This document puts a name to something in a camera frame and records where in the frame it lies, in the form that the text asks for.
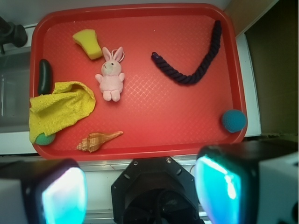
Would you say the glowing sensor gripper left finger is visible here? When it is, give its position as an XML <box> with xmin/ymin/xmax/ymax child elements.
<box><xmin>0</xmin><ymin>159</ymin><xmax>87</xmax><ymax>224</ymax></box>

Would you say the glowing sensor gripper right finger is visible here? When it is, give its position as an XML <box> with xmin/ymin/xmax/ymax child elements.
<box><xmin>194</xmin><ymin>139</ymin><xmax>299</xmax><ymax>224</ymax></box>

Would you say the green ball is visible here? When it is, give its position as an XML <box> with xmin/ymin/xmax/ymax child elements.
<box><xmin>35</xmin><ymin>133</ymin><xmax>56</xmax><ymax>146</ymax></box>

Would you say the blue ball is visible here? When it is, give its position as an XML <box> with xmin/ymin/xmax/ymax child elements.
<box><xmin>221</xmin><ymin>110</ymin><xmax>247</xmax><ymax>133</ymax></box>

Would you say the orange conch seashell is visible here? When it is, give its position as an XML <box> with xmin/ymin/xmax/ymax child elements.
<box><xmin>76</xmin><ymin>131</ymin><xmax>123</xmax><ymax>153</ymax></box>

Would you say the yellow microfiber cloth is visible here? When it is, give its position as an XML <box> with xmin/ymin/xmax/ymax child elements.
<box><xmin>29</xmin><ymin>81</ymin><xmax>96</xmax><ymax>144</ymax></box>

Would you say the dark green toy cucumber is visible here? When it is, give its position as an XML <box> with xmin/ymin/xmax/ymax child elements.
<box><xmin>37</xmin><ymin>59</ymin><xmax>53</xmax><ymax>95</ymax></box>

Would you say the pink plush bunny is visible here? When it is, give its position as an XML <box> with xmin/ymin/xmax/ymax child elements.
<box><xmin>95</xmin><ymin>47</ymin><xmax>125</xmax><ymax>102</ymax></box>

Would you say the clear plastic bin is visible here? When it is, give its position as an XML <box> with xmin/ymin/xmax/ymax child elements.
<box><xmin>0</xmin><ymin>47</ymin><xmax>31</xmax><ymax>133</ymax></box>

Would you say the red plastic tray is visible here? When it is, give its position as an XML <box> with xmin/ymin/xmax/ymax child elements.
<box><xmin>30</xmin><ymin>3</ymin><xmax>246</xmax><ymax>161</ymax></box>

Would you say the yellow sponge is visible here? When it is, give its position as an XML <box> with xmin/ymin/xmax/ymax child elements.
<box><xmin>72</xmin><ymin>29</ymin><xmax>103</xmax><ymax>60</ymax></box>

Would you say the black clamp knob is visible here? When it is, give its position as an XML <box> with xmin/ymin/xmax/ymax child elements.
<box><xmin>0</xmin><ymin>17</ymin><xmax>28</xmax><ymax>55</ymax></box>

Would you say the dark blue twisted rope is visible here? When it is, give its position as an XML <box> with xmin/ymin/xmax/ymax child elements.
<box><xmin>151</xmin><ymin>20</ymin><xmax>222</xmax><ymax>86</ymax></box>

